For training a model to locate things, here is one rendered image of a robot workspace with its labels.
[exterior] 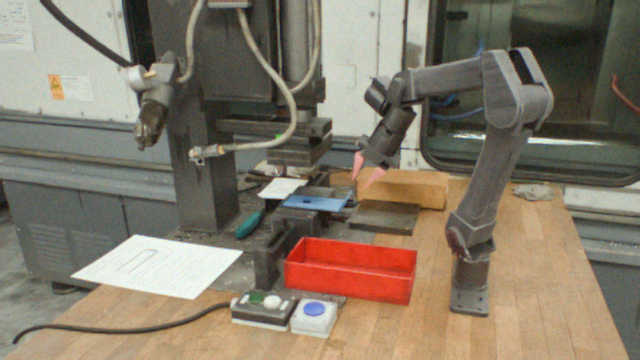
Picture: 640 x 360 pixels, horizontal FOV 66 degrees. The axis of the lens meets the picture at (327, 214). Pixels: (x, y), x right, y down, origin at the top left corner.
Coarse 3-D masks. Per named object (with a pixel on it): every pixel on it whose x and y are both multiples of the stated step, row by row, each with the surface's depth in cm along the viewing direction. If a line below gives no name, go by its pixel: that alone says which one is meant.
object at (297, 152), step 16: (304, 112) 110; (224, 128) 114; (240, 128) 113; (256, 128) 112; (272, 128) 111; (288, 128) 110; (304, 128) 109; (320, 128) 107; (288, 144) 109; (304, 144) 109; (320, 144) 110; (272, 160) 107; (288, 160) 105; (304, 160) 104
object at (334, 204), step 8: (288, 200) 119; (296, 200) 119; (304, 200) 120; (312, 200) 119; (320, 200) 119; (328, 200) 119; (336, 200) 119; (344, 200) 112; (320, 208) 115; (328, 208) 114; (336, 208) 114
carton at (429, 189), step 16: (368, 176) 149; (384, 176) 148; (400, 176) 147; (416, 176) 145; (432, 176) 144; (368, 192) 139; (384, 192) 138; (400, 192) 136; (416, 192) 135; (432, 192) 134; (432, 208) 136
